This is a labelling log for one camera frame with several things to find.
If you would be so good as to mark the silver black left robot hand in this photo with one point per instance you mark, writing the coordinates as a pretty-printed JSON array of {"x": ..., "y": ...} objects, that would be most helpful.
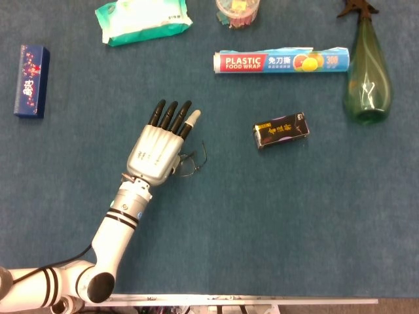
[{"x": 154, "y": 157}]

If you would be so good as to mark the thin wire-frame eyeglasses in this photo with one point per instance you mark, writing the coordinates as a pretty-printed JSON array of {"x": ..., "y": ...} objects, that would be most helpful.
[{"x": 188, "y": 168}]

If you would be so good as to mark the dark blue rectangular box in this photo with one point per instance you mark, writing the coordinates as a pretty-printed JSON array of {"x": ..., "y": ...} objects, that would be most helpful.
[{"x": 31, "y": 81}]

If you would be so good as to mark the aluminium rail bar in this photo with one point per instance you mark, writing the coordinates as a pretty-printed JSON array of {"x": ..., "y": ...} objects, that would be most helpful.
[{"x": 229, "y": 299}]

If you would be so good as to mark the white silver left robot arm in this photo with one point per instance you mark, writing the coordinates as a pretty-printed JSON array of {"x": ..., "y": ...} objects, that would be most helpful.
[{"x": 111, "y": 235}]

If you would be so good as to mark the green spray bottle black nozzle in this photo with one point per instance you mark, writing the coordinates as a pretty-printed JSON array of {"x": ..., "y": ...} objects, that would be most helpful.
[{"x": 366, "y": 81}]

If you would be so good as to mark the small black gold-print box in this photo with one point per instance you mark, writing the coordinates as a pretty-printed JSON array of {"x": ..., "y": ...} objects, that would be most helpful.
[{"x": 281, "y": 131}]

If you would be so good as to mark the clear jar of colourful clips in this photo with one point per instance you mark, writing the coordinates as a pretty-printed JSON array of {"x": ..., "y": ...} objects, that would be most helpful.
[{"x": 237, "y": 13}]

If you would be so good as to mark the green wet wipes pack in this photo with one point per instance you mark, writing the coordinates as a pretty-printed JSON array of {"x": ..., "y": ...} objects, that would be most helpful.
[{"x": 144, "y": 23}]

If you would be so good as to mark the blue plastic food wrap roll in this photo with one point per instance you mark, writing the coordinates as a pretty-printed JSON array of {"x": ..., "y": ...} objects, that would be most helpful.
[{"x": 278, "y": 62}]

